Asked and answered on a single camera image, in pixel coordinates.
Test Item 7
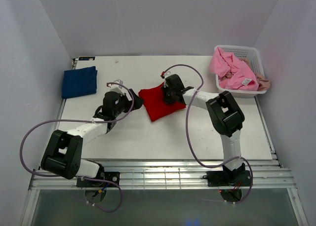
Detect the red t-shirt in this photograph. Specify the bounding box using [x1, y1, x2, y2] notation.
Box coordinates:
[138, 83, 186, 122]

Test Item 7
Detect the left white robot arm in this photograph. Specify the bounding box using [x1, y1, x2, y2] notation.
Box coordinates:
[40, 88, 144, 180]

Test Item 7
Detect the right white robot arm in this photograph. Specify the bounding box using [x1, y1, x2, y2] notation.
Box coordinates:
[161, 72, 245, 184]

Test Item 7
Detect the folded blue t-shirt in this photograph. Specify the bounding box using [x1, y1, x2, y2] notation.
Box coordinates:
[61, 66, 98, 99]

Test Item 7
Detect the small blue label sticker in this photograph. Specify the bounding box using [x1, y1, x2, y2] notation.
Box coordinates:
[78, 56, 95, 61]

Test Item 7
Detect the pink t-shirt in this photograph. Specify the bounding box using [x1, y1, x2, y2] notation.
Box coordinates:
[209, 47, 259, 91]

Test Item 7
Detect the white plastic laundry basket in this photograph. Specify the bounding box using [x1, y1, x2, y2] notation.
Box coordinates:
[214, 45, 267, 98]

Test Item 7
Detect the beige garment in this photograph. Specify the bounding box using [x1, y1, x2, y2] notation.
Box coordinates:
[239, 57, 271, 92]

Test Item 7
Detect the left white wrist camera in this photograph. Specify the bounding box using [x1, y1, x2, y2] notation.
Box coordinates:
[107, 79, 126, 95]

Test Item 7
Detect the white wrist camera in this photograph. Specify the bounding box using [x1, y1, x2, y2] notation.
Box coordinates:
[160, 71, 172, 79]
[107, 79, 126, 95]

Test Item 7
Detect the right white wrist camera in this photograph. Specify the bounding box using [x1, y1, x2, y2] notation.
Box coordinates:
[160, 71, 172, 79]

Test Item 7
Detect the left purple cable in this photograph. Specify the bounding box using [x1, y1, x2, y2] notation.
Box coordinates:
[19, 80, 135, 213]

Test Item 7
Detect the purple cable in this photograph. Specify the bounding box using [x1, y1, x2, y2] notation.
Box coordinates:
[19, 80, 135, 213]
[160, 64, 253, 205]

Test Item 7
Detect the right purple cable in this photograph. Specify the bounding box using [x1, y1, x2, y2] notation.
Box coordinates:
[160, 64, 253, 205]

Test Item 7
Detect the aluminium table frame rail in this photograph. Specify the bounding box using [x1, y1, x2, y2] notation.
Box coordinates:
[28, 159, 297, 191]

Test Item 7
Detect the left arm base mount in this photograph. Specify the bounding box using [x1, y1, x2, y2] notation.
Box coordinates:
[76, 172, 120, 203]

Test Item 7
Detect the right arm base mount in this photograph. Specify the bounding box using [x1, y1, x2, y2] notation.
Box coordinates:
[202, 170, 253, 204]

